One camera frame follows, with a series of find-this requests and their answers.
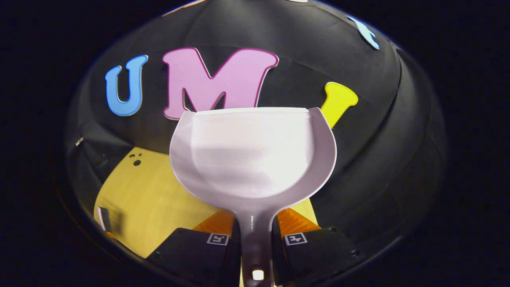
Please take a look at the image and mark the small pale purple dustpan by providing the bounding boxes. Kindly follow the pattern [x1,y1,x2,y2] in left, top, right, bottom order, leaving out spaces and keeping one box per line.
[169,107,337,287]

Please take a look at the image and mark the wooden desktop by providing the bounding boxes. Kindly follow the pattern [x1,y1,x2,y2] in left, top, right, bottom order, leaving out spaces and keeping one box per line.
[94,146,319,259]

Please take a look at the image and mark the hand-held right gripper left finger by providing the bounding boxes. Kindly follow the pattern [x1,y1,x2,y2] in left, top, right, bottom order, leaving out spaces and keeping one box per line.
[145,210,242,287]

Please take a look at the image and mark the black backdrop cloth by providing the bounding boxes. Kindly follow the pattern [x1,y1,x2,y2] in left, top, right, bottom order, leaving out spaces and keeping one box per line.
[66,0,447,259]

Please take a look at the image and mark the small pale purple broom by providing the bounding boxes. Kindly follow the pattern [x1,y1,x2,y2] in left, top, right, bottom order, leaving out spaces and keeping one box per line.
[97,205,124,236]

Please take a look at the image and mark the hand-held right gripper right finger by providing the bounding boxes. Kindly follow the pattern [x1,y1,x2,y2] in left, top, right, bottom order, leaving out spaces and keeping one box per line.
[272,207,361,286]

